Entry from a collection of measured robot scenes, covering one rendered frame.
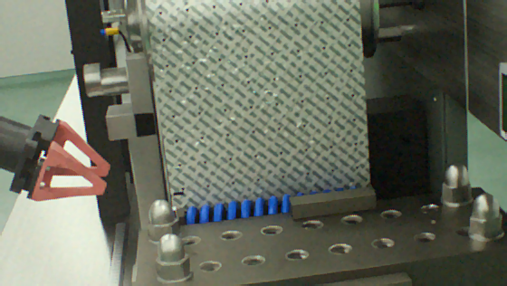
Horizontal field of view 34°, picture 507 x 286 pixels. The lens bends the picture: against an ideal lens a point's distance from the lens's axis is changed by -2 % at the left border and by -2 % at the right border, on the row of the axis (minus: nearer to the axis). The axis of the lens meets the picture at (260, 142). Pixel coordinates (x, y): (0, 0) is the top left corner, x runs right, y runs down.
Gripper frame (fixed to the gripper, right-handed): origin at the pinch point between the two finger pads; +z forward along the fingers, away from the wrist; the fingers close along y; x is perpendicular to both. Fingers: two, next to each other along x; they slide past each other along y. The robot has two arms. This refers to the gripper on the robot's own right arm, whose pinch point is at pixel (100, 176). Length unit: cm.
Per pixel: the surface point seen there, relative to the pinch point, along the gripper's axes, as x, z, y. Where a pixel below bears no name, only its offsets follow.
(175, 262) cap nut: 1.2, 8.8, 17.7
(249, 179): 5.9, 16.2, 0.1
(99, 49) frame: 6.3, -5.4, -33.2
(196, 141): 8.0, 8.8, 0.0
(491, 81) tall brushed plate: 28.7, 30.7, 16.2
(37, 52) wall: -137, -54, -554
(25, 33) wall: -125, -68, -554
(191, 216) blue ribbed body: 0.5, 11.0, 3.4
